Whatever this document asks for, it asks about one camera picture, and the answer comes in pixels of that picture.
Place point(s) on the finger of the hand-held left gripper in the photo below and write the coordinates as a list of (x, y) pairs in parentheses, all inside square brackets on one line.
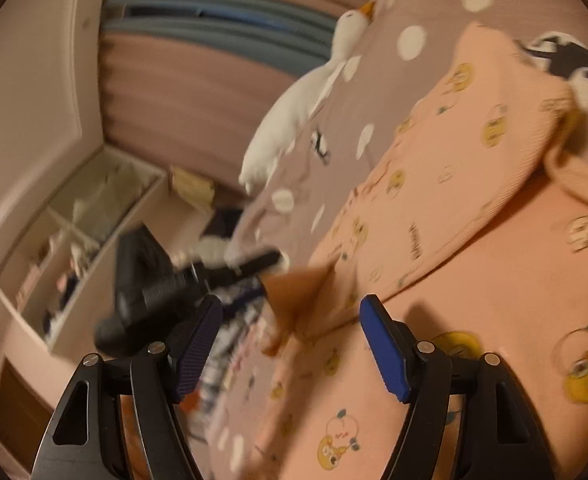
[(246, 265), (241, 302)]

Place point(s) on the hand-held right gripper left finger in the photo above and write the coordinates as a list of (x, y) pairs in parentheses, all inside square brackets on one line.
[(196, 355)]

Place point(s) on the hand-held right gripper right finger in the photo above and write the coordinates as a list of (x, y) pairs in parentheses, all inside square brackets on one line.
[(379, 340)]

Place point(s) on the pink duck print garment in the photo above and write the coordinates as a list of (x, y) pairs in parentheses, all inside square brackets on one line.
[(449, 185)]

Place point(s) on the dark cloth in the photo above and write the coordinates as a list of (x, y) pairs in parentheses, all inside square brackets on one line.
[(223, 225)]

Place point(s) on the yellow fringed cloth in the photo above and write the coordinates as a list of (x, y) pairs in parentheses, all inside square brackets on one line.
[(191, 187)]

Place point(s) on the white cubby shelf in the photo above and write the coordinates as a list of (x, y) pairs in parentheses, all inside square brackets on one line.
[(123, 175)]

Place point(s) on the white goose plush toy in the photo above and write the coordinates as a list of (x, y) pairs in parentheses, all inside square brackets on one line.
[(294, 105)]

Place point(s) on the pink curtain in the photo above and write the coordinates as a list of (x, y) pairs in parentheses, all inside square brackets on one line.
[(173, 110)]

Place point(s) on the white wardrobe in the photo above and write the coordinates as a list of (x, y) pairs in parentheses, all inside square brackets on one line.
[(38, 85)]

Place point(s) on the blue curtain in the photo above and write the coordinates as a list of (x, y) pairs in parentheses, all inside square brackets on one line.
[(223, 25)]

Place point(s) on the mauve white dotted blanket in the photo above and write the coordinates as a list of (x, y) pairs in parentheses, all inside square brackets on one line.
[(414, 10)]

